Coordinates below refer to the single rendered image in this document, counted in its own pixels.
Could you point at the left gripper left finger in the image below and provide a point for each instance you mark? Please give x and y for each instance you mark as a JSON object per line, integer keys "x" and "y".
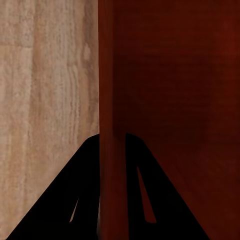
{"x": 68, "y": 209}

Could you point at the storage box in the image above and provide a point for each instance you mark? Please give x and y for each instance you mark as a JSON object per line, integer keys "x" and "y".
{"x": 169, "y": 73}

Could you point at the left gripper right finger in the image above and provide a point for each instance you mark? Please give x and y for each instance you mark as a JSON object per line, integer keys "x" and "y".
{"x": 174, "y": 219}

